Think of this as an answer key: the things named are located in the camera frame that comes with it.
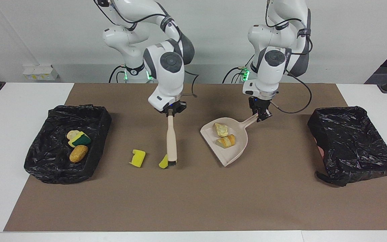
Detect beige hand brush black bristles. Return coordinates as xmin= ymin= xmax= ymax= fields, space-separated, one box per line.
xmin=166 ymin=114 xmax=178 ymax=167

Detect pale bread piece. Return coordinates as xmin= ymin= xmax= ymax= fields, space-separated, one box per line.
xmin=214 ymin=123 xmax=229 ymax=137

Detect tan crusted bread piece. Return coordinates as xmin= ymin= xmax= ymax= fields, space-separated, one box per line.
xmin=216 ymin=134 xmax=236 ymax=148

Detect beige plastic dustpan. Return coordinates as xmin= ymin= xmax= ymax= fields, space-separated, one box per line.
xmin=200 ymin=114 xmax=258 ymax=167

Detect brown bread roll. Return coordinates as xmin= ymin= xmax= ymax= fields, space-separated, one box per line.
xmin=69 ymin=145 xmax=89 ymax=163

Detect bin lined with black bag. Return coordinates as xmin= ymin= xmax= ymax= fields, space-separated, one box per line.
xmin=307 ymin=106 xmax=387 ymax=187
xmin=24 ymin=104 xmax=112 ymax=184

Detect brown table mat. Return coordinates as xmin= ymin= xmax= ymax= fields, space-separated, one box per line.
xmin=4 ymin=83 xmax=387 ymax=232

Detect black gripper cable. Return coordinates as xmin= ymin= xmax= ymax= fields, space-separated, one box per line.
xmin=270 ymin=67 xmax=312 ymax=114

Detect black power cable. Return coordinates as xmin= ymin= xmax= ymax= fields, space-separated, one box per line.
xmin=222 ymin=67 xmax=248 ymax=84
xmin=109 ymin=66 xmax=127 ymax=84

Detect white wall socket strip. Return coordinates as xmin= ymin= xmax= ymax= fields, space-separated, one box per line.
xmin=23 ymin=65 xmax=59 ymax=81

